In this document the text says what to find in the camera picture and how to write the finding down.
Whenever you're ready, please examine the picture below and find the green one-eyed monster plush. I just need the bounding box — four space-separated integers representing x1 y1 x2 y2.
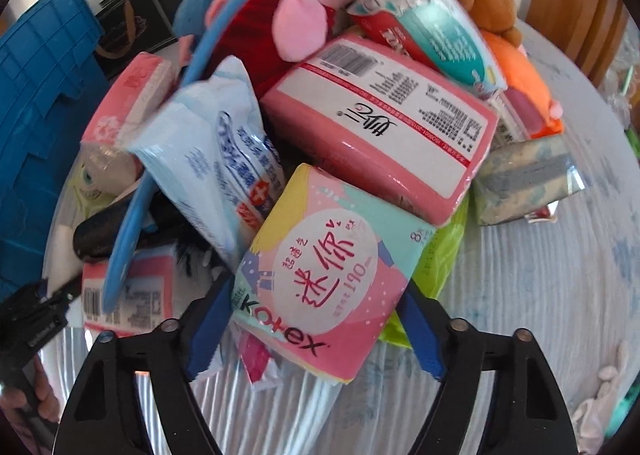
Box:
70 142 142 218

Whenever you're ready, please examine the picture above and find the Kotex pink pad pack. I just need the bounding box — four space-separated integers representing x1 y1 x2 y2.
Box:
231 164 435 383

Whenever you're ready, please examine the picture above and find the white blue wet wipes pack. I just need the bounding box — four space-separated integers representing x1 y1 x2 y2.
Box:
128 56 285 269

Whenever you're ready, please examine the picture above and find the person's hand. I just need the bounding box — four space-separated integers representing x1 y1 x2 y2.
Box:
1 355 61 454

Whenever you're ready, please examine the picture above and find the black sock bundle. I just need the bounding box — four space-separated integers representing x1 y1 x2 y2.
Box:
73 193 169 263

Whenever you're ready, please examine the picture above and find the pink barcode tissue pack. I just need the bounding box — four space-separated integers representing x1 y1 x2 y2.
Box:
81 245 176 337

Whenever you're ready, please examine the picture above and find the pink flat pack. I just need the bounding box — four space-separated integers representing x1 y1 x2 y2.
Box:
231 324 282 391

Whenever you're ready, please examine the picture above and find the lime green wipes pack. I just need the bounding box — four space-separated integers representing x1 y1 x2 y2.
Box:
378 195 470 349

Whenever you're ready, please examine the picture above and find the blue plastic crate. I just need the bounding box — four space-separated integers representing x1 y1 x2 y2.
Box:
1 0 108 298

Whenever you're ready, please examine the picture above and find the pink white tissue pack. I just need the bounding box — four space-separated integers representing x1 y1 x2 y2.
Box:
80 52 176 148

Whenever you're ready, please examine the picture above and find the orange plush toy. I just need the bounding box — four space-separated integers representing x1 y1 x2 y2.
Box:
480 30 564 139

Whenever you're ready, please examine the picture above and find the black gift box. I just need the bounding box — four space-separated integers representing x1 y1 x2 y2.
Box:
94 0 182 79

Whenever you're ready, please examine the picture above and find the blue plush toy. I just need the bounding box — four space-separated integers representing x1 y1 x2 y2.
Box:
172 0 215 67

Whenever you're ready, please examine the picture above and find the large pink tissue pack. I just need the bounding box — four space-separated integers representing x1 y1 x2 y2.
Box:
262 35 498 228

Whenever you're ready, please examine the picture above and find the teal red pad pack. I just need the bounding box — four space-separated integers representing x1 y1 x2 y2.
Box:
347 0 508 99

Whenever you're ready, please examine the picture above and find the wooden door frame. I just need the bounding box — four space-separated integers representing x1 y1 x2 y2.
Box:
525 0 629 87

